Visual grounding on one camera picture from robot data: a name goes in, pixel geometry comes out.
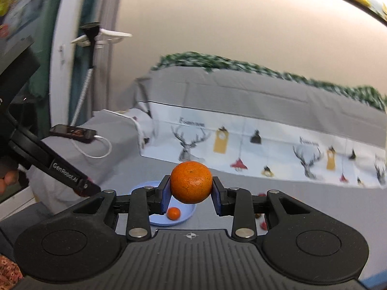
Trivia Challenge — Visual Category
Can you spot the person's left hand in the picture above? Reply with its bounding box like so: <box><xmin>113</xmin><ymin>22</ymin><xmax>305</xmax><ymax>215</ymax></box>
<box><xmin>0</xmin><ymin>170</ymin><xmax>19</xmax><ymax>195</ymax></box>

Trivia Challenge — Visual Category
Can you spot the blue round plate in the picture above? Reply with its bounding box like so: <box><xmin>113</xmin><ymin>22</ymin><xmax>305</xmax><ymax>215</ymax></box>
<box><xmin>149</xmin><ymin>181</ymin><xmax>196</xmax><ymax>226</ymax></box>

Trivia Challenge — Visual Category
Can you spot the white charging cable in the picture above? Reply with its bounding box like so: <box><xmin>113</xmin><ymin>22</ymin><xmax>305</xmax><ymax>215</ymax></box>
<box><xmin>71</xmin><ymin>135</ymin><xmax>114</xmax><ymax>160</ymax></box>

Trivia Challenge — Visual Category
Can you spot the black phone stand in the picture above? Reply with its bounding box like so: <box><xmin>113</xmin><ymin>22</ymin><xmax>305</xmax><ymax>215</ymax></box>
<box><xmin>68</xmin><ymin>22</ymin><xmax>100</xmax><ymax>126</ymax></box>

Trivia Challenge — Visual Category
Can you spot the green checked blanket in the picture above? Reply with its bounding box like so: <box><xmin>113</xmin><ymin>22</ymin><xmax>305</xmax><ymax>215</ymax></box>
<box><xmin>151</xmin><ymin>51</ymin><xmax>386</xmax><ymax>111</ymax></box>

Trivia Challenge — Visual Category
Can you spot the pink-red fruit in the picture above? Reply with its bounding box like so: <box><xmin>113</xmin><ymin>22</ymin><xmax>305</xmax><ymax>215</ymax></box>
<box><xmin>260</xmin><ymin>221</ymin><xmax>268</xmax><ymax>231</ymax></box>

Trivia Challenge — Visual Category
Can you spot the black smartphone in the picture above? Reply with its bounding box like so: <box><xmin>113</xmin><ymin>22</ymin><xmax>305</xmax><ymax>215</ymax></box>
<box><xmin>49</xmin><ymin>124</ymin><xmax>97</xmax><ymax>143</ymax></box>

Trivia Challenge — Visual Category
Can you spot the white clothes rack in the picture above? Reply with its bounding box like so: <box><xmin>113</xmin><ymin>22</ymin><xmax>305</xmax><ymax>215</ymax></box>
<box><xmin>71</xmin><ymin>28</ymin><xmax>133</xmax><ymax>48</ymax></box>

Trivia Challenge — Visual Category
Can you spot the bare orange tangerine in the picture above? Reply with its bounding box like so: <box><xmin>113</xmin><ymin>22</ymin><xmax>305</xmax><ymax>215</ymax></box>
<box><xmin>167</xmin><ymin>207</ymin><xmax>181</xmax><ymax>221</ymax></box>

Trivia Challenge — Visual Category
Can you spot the grey printed sofa cover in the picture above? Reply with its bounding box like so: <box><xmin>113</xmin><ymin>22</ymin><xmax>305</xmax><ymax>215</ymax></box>
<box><xmin>27</xmin><ymin>66</ymin><xmax>387</xmax><ymax>282</ymax></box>

